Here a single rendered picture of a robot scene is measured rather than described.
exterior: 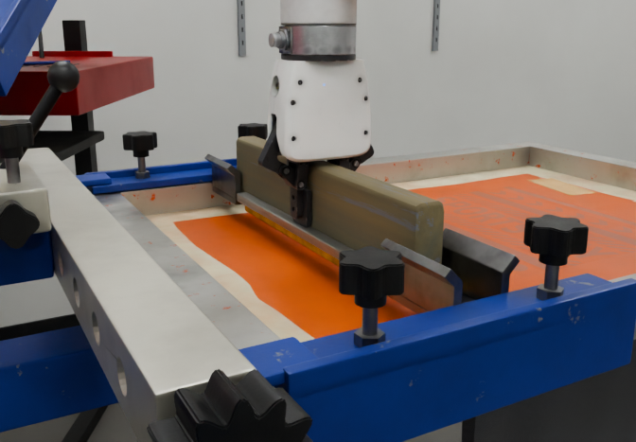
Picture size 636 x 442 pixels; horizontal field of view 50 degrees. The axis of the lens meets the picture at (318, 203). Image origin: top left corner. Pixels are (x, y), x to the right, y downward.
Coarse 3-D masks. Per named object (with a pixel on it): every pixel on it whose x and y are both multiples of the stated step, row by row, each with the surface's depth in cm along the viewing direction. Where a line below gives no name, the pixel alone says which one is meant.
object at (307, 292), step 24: (624, 216) 90; (288, 264) 72; (312, 264) 72; (600, 264) 72; (624, 264) 72; (264, 288) 66; (288, 288) 66; (312, 288) 66; (336, 288) 66; (288, 312) 60; (312, 312) 60; (336, 312) 60; (360, 312) 60; (384, 312) 60; (408, 312) 60; (312, 336) 56
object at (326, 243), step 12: (240, 192) 86; (252, 204) 82; (264, 204) 80; (264, 216) 79; (276, 216) 76; (288, 216) 75; (288, 228) 73; (300, 228) 71; (312, 228) 71; (312, 240) 69; (324, 240) 67; (336, 240) 67; (336, 252) 65
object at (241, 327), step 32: (384, 160) 108; (416, 160) 110; (448, 160) 113; (480, 160) 116; (512, 160) 120; (544, 160) 118; (576, 160) 112; (608, 160) 108; (128, 192) 89; (160, 192) 91; (192, 192) 93; (128, 224) 74; (160, 256) 64; (192, 288) 56; (224, 288) 57; (224, 320) 50; (256, 320) 50
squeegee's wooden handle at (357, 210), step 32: (256, 160) 82; (256, 192) 83; (288, 192) 75; (320, 192) 69; (352, 192) 63; (384, 192) 59; (320, 224) 70; (352, 224) 64; (384, 224) 59; (416, 224) 55
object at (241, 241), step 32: (416, 192) 103; (448, 192) 103; (544, 192) 103; (192, 224) 86; (224, 224) 86; (256, 224) 86; (224, 256) 75; (256, 256) 75; (288, 256) 75; (320, 256) 75
